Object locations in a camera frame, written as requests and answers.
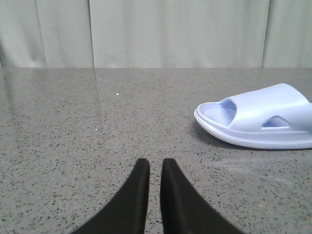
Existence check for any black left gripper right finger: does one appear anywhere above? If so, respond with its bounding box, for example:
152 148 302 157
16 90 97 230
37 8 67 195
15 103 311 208
160 158 242 234

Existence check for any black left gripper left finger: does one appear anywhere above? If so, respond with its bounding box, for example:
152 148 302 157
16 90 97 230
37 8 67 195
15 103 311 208
73 158 150 234

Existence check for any pale green curtain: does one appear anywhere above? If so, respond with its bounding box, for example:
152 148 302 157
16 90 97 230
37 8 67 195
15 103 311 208
0 0 312 68

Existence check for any light blue slipper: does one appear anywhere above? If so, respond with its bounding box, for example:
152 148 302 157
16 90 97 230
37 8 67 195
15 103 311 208
194 83 312 150

